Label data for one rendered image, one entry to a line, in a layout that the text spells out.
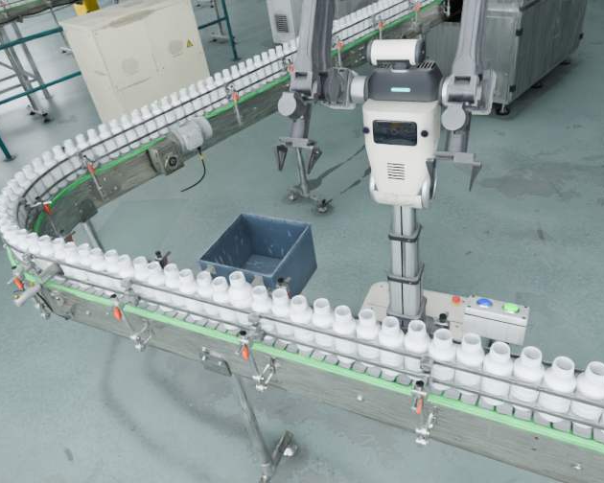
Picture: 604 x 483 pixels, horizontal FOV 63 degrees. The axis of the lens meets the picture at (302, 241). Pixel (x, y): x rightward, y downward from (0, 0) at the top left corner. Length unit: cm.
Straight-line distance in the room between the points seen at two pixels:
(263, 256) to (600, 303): 180
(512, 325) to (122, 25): 447
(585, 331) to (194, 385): 197
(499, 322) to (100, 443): 200
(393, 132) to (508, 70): 308
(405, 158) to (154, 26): 393
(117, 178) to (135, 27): 272
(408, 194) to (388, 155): 16
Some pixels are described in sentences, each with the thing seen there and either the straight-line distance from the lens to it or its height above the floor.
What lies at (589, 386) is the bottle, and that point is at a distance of 116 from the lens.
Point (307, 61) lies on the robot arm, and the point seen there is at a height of 157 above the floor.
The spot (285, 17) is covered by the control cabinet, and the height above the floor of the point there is 45.
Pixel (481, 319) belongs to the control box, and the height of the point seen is 110.
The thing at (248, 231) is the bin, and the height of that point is 86.
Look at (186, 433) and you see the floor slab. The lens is 254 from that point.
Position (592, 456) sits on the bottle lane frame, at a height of 96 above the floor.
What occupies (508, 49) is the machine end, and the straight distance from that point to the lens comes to 460.
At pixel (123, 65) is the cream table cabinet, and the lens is 514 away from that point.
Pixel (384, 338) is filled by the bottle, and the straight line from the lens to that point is 118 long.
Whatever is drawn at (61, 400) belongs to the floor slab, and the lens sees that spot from 298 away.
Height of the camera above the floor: 202
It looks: 37 degrees down
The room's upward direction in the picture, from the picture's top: 10 degrees counter-clockwise
